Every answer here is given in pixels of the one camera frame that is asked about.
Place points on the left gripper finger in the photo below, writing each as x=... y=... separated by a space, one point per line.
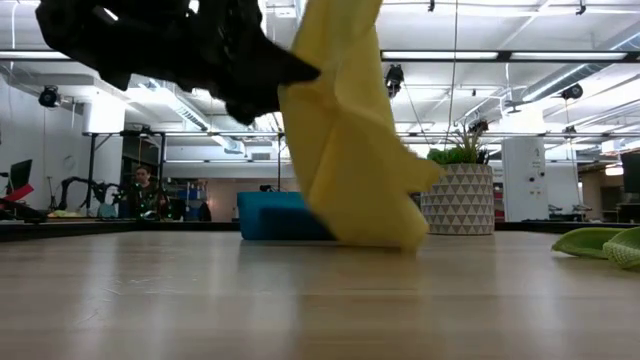
x=252 y=107
x=285 y=70

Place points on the yellow microfiber towel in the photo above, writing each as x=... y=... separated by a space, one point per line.
x=350 y=175

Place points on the black background robot arm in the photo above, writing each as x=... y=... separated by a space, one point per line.
x=75 y=182

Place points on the green microfiber towel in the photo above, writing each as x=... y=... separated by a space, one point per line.
x=585 y=242

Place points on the teal plastic bin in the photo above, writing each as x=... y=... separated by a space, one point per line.
x=270 y=215

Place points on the black ceiling spotlight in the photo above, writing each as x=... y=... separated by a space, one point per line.
x=572 y=92
x=49 y=96
x=394 y=77
x=479 y=126

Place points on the person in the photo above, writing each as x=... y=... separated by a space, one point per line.
x=144 y=192

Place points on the black metal rack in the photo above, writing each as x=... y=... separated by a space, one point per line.
x=92 y=165

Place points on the black computer monitor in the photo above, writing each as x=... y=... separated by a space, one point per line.
x=21 y=175

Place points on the succulent in patterned pot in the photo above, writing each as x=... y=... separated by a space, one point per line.
x=457 y=200

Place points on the red bar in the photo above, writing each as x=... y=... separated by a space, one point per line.
x=17 y=194

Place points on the white column with switches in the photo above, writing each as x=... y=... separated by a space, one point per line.
x=522 y=175

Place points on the black overhead light rail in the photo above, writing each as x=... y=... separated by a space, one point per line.
x=440 y=56

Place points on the black aluminium table frame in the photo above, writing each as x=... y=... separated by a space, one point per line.
x=100 y=230

